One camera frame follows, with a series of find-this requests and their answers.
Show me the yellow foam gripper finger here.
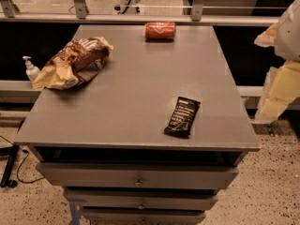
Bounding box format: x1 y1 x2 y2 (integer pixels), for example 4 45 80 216
254 22 278 48
255 61 300 123

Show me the red soda can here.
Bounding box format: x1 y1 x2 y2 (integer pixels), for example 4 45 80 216
145 22 176 40

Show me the brown chip bag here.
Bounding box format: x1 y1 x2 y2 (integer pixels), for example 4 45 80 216
32 37 113 90

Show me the metal railing frame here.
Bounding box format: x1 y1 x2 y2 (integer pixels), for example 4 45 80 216
0 0 293 26

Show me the grey drawer cabinet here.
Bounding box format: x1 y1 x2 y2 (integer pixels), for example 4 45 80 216
16 25 259 224

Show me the white pump dispenser bottle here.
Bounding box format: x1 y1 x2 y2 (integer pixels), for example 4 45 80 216
22 55 40 83

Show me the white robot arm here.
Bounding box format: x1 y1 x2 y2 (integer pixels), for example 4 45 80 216
254 0 300 124

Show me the black cable on floor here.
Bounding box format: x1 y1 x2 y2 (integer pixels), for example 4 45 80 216
0 134 45 185

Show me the black snack bar wrapper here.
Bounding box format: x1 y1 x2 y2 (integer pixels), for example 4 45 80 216
164 97 201 138

